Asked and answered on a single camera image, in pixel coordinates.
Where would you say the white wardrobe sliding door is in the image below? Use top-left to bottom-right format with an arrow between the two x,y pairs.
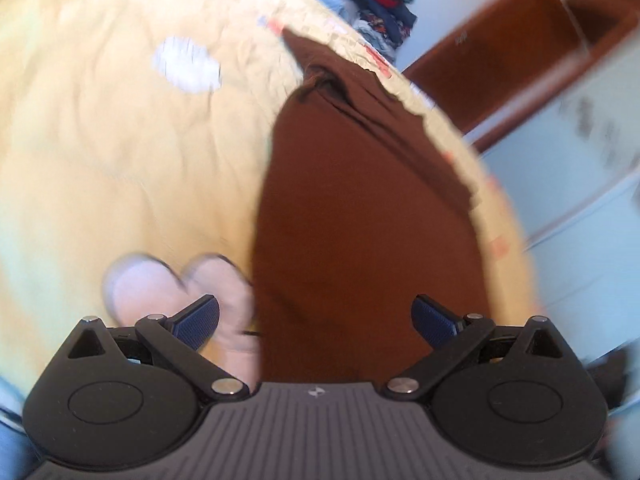
464,60 -> 640,411

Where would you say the yellow printed bed sheet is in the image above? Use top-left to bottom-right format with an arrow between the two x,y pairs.
0,0 -> 540,411

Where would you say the pile of clothes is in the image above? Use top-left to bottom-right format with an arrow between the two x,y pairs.
300,0 -> 419,63

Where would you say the brown wooden door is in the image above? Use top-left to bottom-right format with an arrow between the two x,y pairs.
401,0 -> 640,135

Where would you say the brown knit sweater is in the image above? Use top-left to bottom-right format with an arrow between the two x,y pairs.
251,27 -> 495,386

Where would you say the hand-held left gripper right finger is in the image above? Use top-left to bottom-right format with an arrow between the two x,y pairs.
386,293 -> 568,403

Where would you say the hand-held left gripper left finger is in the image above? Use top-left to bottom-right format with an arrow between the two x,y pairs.
66,294 -> 251,403

